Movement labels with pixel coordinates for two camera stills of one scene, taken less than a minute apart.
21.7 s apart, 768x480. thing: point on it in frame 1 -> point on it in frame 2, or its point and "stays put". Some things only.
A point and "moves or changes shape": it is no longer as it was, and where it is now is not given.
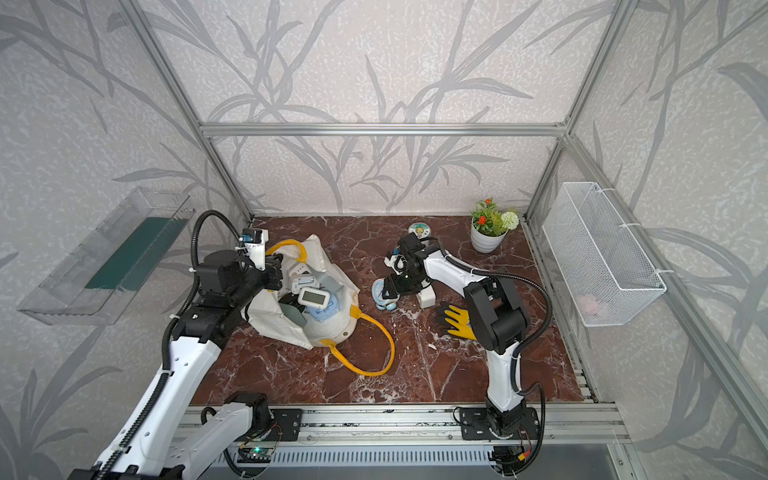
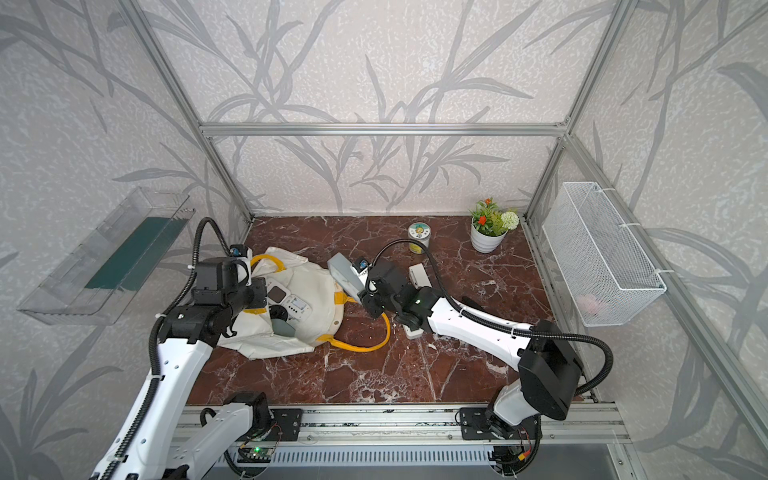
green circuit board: x=254 y=455 stays put
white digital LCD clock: x=313 y=297 -> x=412 y=334
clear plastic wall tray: x=96 y=283 stays put
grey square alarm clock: x=293 y=313 -> x=345 y=276
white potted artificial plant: x=490 y=224 stays put
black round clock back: x=299 y=282 -> x=278 y=312
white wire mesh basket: x=602 y=265 stays put
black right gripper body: x=403 y=283 -> x=374 y=305
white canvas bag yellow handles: x=315 y=304 moves or changes shape
